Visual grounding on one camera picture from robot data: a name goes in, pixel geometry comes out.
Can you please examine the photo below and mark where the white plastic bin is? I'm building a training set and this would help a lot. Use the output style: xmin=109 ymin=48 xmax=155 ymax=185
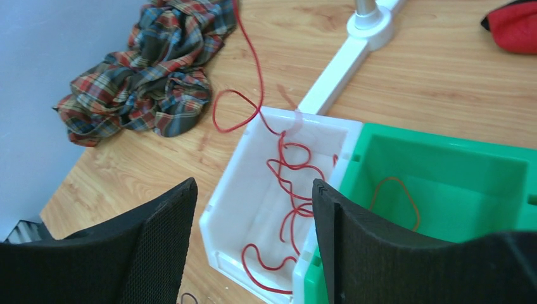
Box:
xmin=199 ymin=107 xmax=363 ymax=303

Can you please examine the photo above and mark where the orange cable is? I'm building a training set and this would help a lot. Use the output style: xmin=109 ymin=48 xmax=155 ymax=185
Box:
xmin=369 ymin=176 xmax=422 ymax=232

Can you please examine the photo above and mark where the plaid shirt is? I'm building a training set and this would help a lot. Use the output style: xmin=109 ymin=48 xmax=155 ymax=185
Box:
xmin=54 ymin=1 xmax=237 ymax=147

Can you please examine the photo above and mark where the green plastic bin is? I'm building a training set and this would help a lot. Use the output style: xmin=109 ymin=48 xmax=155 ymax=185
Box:
xmin=305 ymin=123 xmax=536 ymax=303

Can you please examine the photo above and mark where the red t-shirt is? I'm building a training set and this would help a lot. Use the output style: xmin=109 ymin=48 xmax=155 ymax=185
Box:
xmin=481 ymin=0 xmax=536 ymax=55

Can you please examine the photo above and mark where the clothes rack pole with base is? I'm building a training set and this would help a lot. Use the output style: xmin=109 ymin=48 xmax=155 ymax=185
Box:
xmin=297 ymin=0 xmax=407 ymax=115

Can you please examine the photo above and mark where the aluminium frame rail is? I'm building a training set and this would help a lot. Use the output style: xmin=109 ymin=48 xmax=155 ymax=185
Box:
xmin=4 ymin=220 xmax=53 ymax=244

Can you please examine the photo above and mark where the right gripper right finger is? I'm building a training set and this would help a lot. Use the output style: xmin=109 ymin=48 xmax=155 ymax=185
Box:
xmin=312 ymin=179 xmax=536 ymax=303

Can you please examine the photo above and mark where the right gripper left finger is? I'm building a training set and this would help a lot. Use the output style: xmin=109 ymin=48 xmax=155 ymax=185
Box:
xmin=1 ymin=178 xmax=198 ymax=303

